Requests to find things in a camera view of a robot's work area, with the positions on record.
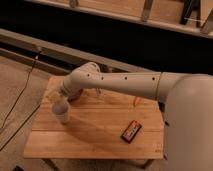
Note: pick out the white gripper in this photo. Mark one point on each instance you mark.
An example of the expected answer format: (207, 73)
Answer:
(67, 96)

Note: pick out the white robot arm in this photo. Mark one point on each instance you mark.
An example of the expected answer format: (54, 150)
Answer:
(188, 115)

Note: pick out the white ceramic cup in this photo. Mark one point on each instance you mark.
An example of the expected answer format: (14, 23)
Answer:
(61, 111)

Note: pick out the dark red bowl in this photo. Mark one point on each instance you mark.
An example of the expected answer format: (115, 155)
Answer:
(75, 95)

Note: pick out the clear glass bottle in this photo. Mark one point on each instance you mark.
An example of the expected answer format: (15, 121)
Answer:
(98, 91)

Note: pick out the wooden table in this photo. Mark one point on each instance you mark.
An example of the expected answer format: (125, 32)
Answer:
(95, 128)

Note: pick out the orange carrot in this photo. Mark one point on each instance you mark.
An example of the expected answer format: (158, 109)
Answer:
(136, 101)

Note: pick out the black red snack box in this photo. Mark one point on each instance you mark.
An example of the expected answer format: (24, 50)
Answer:
(131, 131)

